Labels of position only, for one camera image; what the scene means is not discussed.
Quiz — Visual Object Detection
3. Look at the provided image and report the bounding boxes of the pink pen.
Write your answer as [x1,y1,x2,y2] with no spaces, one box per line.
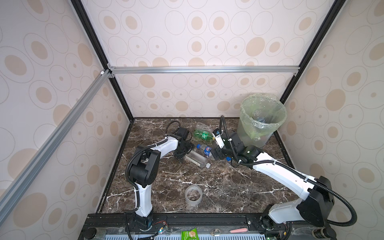
[230,228,248,234]

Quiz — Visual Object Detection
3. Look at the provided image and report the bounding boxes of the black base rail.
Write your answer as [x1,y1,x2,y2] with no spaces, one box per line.
[78,214,337,240]

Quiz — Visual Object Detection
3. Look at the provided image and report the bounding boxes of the mesh bin with green liner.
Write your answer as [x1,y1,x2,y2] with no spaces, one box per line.
[237,93,287,148]

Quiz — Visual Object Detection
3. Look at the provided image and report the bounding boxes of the green snack packet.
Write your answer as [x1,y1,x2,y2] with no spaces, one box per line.
[181,228,199,240]

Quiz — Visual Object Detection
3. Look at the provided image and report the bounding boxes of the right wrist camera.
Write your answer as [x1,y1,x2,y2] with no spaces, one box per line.
[213,128,225,149]

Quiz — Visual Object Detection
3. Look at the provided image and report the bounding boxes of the green Sprite bottle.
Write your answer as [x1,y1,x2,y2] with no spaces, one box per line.
[193,129,214,142]

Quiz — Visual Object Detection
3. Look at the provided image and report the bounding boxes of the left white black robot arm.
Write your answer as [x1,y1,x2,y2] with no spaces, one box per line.
[125,120,194,229]

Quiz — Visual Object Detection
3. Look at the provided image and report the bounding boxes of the left aluminium rail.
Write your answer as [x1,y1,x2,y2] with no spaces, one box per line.
[1,69,112,224]

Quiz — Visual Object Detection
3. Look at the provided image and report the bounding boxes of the back aluminium rail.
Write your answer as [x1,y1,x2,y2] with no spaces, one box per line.
[111,66,300,75]

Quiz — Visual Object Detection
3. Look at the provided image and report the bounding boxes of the square clear frosted bottle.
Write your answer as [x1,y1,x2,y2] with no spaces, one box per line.
[185,150,211,169]

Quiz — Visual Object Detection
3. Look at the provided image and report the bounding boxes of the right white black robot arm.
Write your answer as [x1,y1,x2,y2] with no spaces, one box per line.
[213,116,358,227]

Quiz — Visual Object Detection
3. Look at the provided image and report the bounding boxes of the clear tape roll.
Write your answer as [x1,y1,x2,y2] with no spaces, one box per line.
[185,185,203,206]

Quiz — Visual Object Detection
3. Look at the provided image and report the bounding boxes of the aluminium rail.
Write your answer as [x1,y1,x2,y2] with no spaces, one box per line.
[111,66,300,75]
[1,69,112,224]

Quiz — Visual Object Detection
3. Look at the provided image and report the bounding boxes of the Pepsi bottle blue cap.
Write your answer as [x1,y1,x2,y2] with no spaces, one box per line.
[196,144,213,158]

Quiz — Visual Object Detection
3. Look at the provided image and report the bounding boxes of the clear crushed bottle white cap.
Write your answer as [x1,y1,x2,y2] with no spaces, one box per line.
[196,122,213,133]

